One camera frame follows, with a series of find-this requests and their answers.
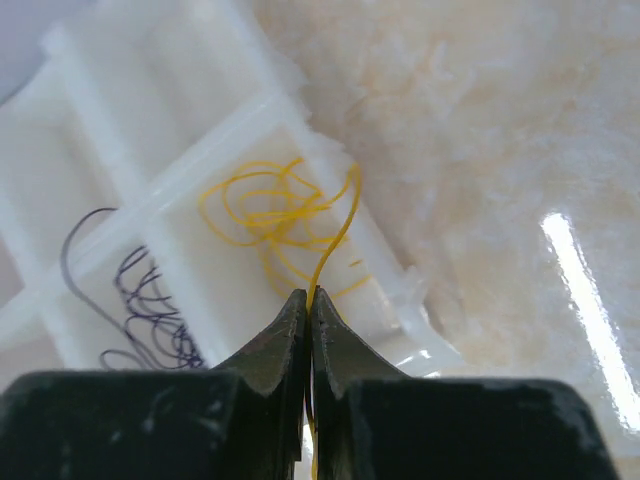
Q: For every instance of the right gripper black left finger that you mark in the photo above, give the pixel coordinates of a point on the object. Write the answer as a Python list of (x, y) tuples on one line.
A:
[(239, 420)]

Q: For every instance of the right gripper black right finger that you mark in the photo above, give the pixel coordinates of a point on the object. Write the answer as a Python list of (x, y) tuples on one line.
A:
[(373, 421)]

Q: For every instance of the white compartment organizer tray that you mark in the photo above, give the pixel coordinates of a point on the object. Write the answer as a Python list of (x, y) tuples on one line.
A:
[(162, 193)]

